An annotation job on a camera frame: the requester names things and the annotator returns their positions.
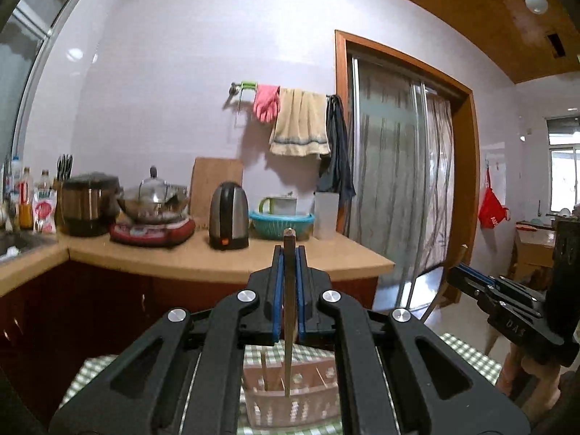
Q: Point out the wooden door frame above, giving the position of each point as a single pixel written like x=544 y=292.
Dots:
x=469 y=167

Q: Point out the steel wok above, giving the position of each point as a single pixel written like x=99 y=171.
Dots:
x=152 y=210

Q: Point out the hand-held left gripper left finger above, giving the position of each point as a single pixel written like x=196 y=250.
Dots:
x=277 y=303

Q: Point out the light wooden chopstick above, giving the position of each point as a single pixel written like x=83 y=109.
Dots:
x=435 y=303
x=325 y=376
x=264 y=374

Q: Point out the sheer patterned curtain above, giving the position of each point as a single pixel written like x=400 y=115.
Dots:
x=394 y=181

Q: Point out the teal plastic colander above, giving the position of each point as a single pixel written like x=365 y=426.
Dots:
x=272 y=226

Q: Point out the pink white pouch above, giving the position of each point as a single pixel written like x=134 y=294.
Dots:
x=45 y=212

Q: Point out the steel rice cooker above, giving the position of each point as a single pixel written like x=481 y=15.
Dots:
x=88 y=206

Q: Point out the amber liquid bottle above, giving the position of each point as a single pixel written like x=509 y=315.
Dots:
x=26 y=208

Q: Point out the metal towel rack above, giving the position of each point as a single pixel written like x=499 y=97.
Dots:
x=235 y=88

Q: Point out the round ceiling light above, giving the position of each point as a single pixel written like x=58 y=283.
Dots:
x=536 y=2

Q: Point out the red hanging bag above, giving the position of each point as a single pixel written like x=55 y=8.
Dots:
x=491 y=208

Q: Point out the white blue bottle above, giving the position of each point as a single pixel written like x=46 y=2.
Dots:
x=17 y=176

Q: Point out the pink plastic utensil basket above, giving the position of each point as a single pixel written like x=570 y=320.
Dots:
x=272 y=410

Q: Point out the kitchen window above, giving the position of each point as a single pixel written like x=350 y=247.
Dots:
x=22 y=77

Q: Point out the green label bottle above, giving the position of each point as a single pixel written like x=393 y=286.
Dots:
x=44 y=182

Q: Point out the side room window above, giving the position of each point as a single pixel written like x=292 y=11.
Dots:
x=564 y=167

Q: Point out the glass wok lid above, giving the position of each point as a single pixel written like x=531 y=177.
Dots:
x=153 y=190

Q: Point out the wooden side table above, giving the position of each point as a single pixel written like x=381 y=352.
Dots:
x=532 y=249

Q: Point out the beige striped towel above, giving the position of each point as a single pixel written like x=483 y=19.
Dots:
x=299 y=127

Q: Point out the wooden knife block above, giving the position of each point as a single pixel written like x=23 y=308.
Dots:
x=58 y=199

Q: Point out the steel sink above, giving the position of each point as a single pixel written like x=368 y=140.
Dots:
x=22 y=244

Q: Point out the dark brown chopstick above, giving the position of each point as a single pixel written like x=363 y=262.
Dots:
x=289 y=290

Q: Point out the wooden cutting board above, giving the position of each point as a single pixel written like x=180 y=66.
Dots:
x=213 y=174

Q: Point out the black steel electric kettle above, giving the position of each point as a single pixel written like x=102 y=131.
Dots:
x=229 y=217

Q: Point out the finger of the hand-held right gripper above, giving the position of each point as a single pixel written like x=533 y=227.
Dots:
x=503 y=283
x=494 y=297

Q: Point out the white translucent container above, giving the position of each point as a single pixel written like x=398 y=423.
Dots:
x=326 y=217

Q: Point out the red induction cooker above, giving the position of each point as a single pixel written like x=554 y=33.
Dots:
x=152 y=233

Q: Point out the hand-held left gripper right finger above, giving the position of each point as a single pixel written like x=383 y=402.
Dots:
x=301 y=303

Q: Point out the ceiling vent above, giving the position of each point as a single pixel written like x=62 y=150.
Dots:
x=556 y=45

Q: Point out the pink rubber gloves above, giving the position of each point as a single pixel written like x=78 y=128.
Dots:
x=266 y=104

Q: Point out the dark grey cloth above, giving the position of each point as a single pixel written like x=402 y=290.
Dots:
x=337 y=158

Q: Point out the person's right hand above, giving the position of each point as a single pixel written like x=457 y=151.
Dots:
x=528 y=385

